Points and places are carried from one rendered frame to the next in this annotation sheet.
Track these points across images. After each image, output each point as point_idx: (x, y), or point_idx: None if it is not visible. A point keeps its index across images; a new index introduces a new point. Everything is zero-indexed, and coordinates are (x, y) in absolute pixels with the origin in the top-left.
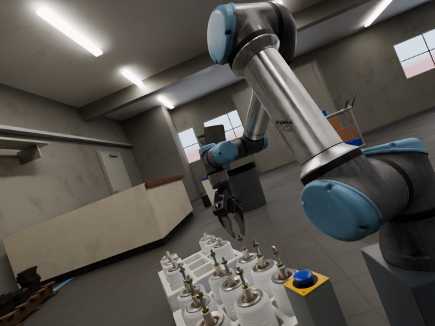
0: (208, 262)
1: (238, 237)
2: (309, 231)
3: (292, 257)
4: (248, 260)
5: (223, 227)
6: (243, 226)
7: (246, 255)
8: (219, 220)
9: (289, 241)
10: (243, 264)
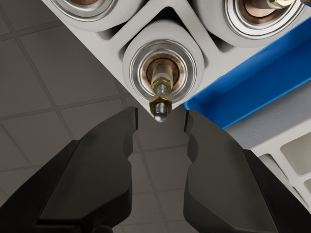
0: (303, 176)
1: (165, 106)
2: (121, 231)
3: (141, 182)
4: (150, 42)
5: (250, 150)
6: (96, 125)
7: (157, 70)
8: (299, 205)
9: (150, 221)
10: (170, 35)
